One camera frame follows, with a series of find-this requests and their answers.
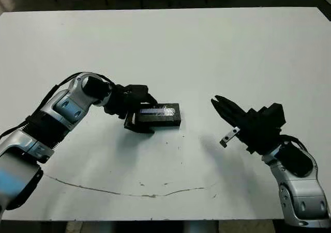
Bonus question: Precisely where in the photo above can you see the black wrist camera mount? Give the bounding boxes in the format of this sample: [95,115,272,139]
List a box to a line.
[126,83,150,99]
[260,103,287,132]

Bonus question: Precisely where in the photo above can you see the black camera box lid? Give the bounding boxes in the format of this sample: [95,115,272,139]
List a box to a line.
[136,103,182,128]

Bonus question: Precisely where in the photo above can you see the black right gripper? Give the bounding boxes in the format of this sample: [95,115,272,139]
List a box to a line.
[211,95,283,156]

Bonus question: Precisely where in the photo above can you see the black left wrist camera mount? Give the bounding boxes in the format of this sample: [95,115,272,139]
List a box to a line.
[126,83,150,99]

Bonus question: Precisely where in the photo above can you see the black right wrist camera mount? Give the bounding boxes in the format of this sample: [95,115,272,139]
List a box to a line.
[260,103,287,132]

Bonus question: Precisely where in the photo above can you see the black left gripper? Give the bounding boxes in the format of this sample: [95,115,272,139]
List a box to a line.
[102,84,159,135]

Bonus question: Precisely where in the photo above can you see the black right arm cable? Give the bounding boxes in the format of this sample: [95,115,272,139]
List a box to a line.
[280,134,310,152]

